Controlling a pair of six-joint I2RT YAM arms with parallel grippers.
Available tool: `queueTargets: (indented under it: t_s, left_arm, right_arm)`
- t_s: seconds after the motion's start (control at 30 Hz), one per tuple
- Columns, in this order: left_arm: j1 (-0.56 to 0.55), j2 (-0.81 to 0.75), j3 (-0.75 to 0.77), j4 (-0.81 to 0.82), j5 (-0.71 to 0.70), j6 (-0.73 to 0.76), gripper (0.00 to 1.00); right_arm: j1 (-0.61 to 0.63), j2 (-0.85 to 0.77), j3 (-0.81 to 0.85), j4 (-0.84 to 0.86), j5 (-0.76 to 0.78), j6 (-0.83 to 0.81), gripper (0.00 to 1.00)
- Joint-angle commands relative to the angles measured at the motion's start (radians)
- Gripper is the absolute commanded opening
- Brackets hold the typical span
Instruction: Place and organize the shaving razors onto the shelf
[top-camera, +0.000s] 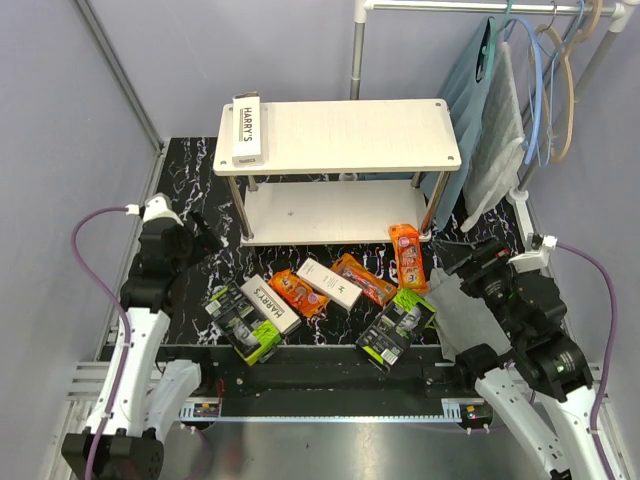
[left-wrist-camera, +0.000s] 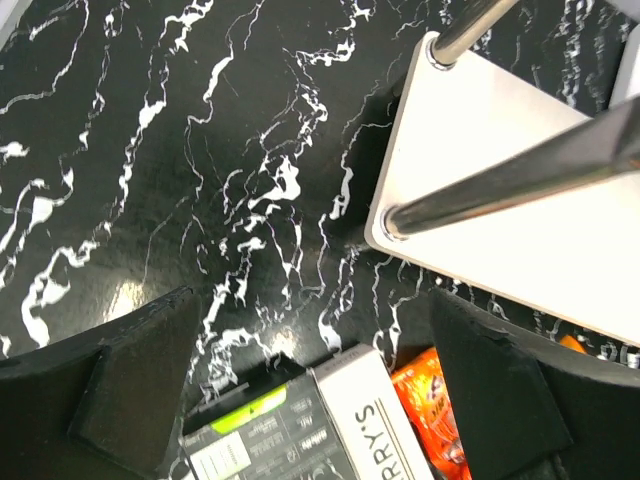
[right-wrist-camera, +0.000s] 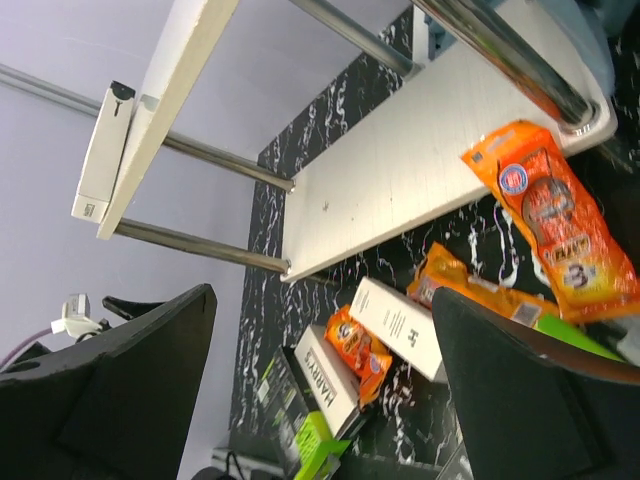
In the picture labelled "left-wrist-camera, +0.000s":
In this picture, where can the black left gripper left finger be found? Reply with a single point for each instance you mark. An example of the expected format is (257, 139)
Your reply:
(100, 404)

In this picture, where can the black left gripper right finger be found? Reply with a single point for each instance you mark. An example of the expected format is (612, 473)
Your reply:
(529, 408)

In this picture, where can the orange Bic razor pack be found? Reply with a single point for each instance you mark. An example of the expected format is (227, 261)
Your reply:
(423, 393)

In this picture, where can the black green Gillette box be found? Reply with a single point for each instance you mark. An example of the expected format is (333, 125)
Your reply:
(285, 433)

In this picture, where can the white two-tier shelf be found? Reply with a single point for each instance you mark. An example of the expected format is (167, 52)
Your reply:
(489, 180)

